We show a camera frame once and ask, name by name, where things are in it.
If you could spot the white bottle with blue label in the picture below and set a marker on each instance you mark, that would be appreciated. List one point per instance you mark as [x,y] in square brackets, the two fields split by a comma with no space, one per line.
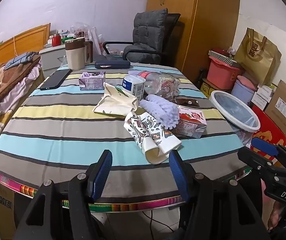
[134,86]

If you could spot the wooden wardrobe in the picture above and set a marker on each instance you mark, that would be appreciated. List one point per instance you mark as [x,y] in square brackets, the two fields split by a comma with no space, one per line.
[208,17]

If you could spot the black smartphone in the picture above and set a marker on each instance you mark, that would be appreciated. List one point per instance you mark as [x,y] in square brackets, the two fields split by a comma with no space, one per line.
[55,79]

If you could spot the beige mug with brown lid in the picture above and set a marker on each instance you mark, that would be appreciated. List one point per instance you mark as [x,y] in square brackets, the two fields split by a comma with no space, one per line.
[75,57]

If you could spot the purple milk carton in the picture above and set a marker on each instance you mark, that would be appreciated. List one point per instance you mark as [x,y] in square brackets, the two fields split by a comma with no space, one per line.
[92,80]

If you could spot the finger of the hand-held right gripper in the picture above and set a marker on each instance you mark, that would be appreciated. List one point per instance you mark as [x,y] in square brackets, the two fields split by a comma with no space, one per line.
[264,146]
[253,158]

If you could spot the brown snack wrapper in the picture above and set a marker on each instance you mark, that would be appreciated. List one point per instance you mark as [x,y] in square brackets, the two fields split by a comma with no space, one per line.
[186,102]

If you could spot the striped gift box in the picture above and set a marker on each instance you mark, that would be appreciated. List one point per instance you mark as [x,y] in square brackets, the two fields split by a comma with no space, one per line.
[223,58]

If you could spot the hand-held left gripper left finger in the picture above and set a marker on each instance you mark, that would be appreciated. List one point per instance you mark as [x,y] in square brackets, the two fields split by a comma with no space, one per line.
[102,176]

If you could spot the printed cardboard box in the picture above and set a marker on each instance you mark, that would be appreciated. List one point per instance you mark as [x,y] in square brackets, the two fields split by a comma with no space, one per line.
[4,202]

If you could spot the white trash bin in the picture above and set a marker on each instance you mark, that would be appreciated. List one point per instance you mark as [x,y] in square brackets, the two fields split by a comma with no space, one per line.
[213,99]

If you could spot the beige cloth bag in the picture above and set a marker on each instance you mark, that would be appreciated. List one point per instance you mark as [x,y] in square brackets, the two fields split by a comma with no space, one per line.
[115,102]

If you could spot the pink plastic bin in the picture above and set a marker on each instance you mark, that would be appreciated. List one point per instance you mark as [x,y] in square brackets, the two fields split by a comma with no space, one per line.
[223,76]

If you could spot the brown blanket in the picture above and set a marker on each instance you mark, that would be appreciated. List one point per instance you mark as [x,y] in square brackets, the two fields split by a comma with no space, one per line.
[0,85]

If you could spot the small white box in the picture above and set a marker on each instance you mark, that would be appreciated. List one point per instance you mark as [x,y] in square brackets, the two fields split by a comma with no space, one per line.
[260,99]
[265,90]

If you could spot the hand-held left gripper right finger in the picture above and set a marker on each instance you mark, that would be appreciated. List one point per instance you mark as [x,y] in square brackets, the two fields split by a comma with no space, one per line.
[179,177]

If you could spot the brown cardboard box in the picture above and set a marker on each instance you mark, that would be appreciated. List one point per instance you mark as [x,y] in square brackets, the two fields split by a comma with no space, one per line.
[280,107]

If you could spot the lilac foam fruit net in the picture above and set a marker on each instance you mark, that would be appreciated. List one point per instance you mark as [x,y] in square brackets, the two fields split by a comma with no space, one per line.
[160,110]

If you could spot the clear plastic bottle red label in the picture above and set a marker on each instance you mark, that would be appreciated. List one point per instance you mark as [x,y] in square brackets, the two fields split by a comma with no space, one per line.
[161,82]

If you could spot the white nightstand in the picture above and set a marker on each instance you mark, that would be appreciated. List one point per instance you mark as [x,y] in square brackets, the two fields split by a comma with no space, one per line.
[50,60]

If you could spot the large red box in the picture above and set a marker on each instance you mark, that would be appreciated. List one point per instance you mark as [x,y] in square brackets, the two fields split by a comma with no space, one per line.
[270,130]

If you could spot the strawberry milk carton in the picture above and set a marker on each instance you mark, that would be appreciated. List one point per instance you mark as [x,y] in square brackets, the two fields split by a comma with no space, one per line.
[193,126]

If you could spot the blue bin liner bag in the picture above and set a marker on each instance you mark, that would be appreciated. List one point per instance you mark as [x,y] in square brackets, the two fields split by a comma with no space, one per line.
[235,110]

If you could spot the wooden headboard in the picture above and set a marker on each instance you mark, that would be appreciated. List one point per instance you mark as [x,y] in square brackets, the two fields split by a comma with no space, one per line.
[30,36]

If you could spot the clear plastic bag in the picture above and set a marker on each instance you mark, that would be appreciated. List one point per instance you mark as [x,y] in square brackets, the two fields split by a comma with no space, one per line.
[79,30]

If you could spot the blue folded cloth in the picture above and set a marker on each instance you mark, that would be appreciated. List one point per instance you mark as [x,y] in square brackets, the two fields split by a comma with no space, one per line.
[20,60]

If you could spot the white plastic bag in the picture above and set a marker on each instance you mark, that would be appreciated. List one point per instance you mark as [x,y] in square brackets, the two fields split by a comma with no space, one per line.
[96,40]

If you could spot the red jar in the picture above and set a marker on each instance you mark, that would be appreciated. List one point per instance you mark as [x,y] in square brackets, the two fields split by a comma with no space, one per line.
[56,40]

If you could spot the lilac container with pink lid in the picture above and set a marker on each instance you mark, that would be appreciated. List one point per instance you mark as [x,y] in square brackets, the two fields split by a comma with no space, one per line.
[241,92]

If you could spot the small dark red box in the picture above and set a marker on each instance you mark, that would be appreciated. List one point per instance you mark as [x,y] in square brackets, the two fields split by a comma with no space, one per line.
[221,51]

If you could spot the black chair with grey cushion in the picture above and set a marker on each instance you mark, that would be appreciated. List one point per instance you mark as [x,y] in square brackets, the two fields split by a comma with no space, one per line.
[148,30]

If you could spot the person's right hand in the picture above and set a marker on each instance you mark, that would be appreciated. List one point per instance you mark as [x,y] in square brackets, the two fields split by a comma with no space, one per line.
[278,216]

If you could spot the gold paper bag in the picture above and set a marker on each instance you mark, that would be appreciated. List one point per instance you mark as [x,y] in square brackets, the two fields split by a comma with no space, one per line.
[255,52]

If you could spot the yellow floral box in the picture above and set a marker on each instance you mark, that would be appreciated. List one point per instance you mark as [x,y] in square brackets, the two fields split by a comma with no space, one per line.
[210,89]

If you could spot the dark blue glasses case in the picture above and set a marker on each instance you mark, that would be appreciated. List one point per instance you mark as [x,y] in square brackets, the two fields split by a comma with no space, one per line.
[111,64]

